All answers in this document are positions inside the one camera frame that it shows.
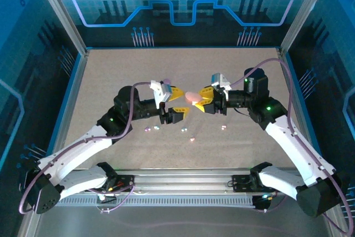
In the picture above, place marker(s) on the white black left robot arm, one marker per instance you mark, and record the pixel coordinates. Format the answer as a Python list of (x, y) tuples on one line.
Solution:
[(77, 148)]

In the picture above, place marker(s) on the aluminium frame post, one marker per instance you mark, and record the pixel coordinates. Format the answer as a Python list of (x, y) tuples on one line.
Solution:
[(65, 19), (305, 12)]

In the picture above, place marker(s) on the black power connector box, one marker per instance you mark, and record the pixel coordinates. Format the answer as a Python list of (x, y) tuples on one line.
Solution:
[(262, 202)]

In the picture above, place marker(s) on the pink earbud charging case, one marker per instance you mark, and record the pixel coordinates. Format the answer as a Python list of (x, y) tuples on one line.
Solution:
[(192, 97)]

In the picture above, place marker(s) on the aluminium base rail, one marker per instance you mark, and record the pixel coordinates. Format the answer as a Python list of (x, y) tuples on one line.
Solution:
[(180, 181)]

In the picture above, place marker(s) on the purple earbud charging case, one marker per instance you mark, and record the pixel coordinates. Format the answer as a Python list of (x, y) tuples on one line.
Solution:
[(166, 80)]

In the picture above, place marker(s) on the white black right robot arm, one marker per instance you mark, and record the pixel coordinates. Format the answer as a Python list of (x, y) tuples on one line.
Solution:
[(294, 148)]

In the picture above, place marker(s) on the aluminium side rail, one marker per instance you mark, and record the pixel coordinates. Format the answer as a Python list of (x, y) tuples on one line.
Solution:
[(70, 101)]

